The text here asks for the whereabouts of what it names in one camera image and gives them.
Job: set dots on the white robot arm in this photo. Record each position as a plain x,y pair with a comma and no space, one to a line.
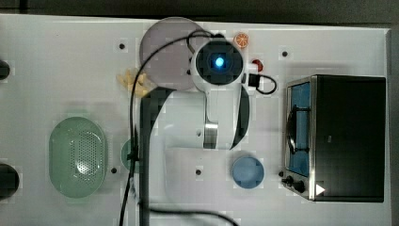
213,115

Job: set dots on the black toaster oven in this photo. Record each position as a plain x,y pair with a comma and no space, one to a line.
342,140

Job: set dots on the yellow banana peel toy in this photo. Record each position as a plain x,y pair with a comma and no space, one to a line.
140,84

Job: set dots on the grey round plate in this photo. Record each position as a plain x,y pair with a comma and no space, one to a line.
169,67

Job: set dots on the blue bowl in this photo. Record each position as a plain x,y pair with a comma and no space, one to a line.
247,172

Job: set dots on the red strawberry toy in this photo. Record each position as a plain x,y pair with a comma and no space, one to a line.
259,64

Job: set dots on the green metal cup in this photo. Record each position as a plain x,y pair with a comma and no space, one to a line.
125,153

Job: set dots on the orange slice toy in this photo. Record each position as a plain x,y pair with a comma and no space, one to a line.
241,40

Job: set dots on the green oval colander basket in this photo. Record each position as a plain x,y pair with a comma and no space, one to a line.
77,157

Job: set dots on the black cup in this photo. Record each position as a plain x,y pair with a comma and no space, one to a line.
9,181

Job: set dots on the black oven door handle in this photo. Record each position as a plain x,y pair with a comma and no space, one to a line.
291,127

